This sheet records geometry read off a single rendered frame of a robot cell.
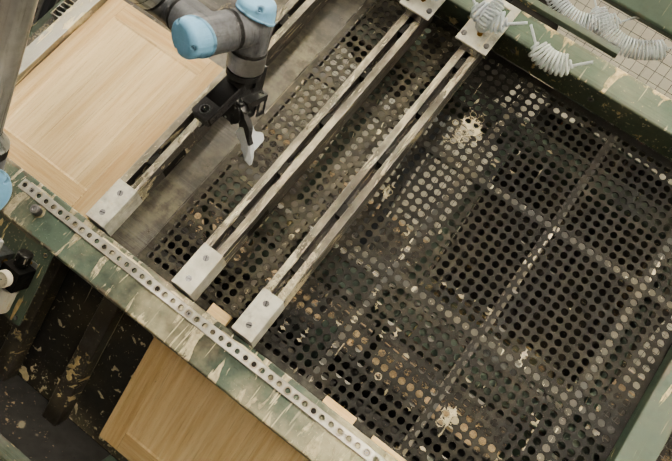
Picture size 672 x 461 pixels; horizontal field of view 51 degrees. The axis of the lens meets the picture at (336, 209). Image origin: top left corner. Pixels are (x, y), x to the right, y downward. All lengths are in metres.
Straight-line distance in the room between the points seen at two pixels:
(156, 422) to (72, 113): 0.91
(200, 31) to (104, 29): 0.97
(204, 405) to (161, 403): 0.14
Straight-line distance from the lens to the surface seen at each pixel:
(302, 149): 1.91
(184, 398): 2.11
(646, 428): 1.87
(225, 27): 1.30
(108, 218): 1.86
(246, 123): 1.44
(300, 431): 1.70
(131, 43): 2.17
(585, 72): 2.08
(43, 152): 2.06
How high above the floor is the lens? 1.77
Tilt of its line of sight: 17 degrees down
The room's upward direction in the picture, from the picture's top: 32 degrees clockwise
